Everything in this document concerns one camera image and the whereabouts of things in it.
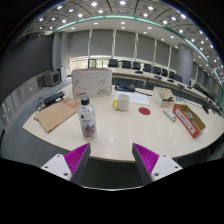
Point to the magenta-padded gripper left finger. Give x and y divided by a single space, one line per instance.
76 159

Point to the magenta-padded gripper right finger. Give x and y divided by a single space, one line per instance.
147 159

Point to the clear bottle with black cap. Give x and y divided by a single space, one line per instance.
87 120

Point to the flat round red coaster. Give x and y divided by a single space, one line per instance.
144 111

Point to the brown paper envelope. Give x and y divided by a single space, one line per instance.
55 115

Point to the small white rectangular box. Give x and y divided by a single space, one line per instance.
169 114

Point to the red open cardboard box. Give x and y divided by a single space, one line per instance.
185 121

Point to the grey stapler in red box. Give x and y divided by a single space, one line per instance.
190 116

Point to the white printed paper sheet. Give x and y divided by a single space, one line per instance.
138 98

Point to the black tool in organizer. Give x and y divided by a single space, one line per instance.
168 99

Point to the beige desk organizer box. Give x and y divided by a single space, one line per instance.
160 95

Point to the black flat device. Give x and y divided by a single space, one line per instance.
53 97

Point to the white cardboard paper box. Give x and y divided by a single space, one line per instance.
91 83

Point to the grey box cabinet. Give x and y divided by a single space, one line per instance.
51 78

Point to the group of ceiling lights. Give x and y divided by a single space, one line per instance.
122 2

